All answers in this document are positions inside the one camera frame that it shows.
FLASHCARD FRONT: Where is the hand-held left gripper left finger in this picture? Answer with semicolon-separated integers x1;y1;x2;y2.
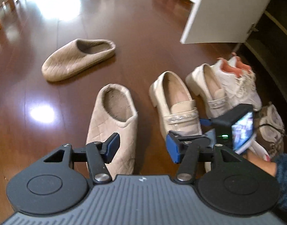
43;132;121;184

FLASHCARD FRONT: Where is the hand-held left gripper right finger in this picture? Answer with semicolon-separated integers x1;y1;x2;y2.
165;131;243;185

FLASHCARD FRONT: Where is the beige quilted slipper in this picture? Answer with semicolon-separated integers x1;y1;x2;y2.
41;39;116;82
86;84;138;181

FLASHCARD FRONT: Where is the cream leather loafer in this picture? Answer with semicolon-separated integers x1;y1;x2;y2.
186;63;228;119
149;71;202;137

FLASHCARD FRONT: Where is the white sneaker pink lining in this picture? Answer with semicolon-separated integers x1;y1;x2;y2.
210;58;242;109
228;56;263;112

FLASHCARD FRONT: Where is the brown fleece-lined boot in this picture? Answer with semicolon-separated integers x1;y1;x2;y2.
253;102;285;162

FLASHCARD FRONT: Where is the shoe cabinet with shelves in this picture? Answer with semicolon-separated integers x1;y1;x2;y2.
237;0;287;104

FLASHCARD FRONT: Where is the person's right hand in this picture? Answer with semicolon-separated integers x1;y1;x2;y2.
247;151;277;177

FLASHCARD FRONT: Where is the white cabinet door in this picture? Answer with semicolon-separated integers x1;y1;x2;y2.
180;0;279;45

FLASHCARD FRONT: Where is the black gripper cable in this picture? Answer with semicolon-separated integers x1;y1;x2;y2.
258;123;287;142

